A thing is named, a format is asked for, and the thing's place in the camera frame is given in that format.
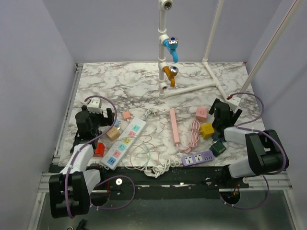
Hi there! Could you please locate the yellow cube socket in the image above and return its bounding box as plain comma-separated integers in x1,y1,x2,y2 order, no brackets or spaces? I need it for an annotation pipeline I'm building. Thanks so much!
200,123,215,139

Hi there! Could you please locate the pink cube socket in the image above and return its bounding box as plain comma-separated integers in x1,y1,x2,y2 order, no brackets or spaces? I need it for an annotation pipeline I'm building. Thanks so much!
196,107,208,123

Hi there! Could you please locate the beige cube plug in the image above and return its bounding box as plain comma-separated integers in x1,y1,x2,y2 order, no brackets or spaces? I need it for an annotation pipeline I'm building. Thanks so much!
106,126,120,141

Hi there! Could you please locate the red cube plug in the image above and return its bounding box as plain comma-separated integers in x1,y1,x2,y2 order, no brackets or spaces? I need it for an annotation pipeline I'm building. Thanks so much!
94,142,105,158

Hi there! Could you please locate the green cube plug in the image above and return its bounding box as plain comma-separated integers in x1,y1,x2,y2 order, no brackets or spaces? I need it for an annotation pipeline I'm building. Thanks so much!
209,140,226,157

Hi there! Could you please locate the orange small plug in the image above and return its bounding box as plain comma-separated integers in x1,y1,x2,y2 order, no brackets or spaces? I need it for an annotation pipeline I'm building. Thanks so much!
122,111,132,121

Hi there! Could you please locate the white power strip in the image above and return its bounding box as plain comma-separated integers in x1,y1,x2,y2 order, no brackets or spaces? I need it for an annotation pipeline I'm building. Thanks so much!
101,117,146,170

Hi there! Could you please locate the purple power strip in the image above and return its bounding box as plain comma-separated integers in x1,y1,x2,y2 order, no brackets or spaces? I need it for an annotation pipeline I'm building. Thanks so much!
181,150,215,167

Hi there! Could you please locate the blue cube plug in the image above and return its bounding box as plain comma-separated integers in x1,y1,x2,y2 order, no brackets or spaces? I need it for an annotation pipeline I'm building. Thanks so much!
212,134,220,141

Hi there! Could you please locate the pink power strip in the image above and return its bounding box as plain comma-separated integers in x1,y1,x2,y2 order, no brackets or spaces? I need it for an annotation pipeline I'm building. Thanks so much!
169,109,180,145

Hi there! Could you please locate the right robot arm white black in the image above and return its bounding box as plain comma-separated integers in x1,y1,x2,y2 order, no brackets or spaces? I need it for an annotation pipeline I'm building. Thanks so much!
209,98,289,188

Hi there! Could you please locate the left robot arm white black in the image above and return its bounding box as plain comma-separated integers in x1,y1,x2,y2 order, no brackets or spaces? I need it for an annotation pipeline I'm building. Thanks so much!
48,105,116,219

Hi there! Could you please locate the orange faucet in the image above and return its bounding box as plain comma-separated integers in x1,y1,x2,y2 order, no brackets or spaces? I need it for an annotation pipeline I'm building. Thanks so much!
163,66,179,88

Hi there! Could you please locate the blue faucet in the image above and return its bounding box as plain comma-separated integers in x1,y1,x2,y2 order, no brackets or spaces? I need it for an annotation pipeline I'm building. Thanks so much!
163,37,178,63

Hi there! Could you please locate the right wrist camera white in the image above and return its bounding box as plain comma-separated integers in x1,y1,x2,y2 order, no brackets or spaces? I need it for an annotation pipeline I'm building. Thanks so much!
226,95,241,112

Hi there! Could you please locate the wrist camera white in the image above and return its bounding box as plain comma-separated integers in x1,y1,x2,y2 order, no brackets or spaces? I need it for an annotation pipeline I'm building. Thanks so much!
87,98,103,114
226,95,241,112

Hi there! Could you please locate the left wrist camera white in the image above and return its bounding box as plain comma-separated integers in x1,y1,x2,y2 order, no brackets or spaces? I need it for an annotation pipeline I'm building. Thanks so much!
87,98,103,114

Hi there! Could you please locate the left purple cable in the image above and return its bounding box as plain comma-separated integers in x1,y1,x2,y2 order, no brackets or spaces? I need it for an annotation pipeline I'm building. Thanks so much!
64,95,136,219

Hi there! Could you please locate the pink coiled cable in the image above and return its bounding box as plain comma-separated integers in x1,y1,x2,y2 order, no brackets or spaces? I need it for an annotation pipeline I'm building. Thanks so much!
176,118,202,152

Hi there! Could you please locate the thin pink cable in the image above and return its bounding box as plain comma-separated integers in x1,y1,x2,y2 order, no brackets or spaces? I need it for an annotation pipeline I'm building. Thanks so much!
129,134,161,168

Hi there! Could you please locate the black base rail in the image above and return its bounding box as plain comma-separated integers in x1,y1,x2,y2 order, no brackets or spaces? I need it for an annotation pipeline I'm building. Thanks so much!
47,163,291,202

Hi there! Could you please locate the white coiled cable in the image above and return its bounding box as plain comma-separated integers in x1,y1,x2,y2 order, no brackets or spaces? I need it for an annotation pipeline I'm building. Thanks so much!
139,108,182,179

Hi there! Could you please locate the white pvc pipe frame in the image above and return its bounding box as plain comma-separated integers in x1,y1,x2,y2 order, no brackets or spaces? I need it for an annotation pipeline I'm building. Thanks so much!
158,0,302,101

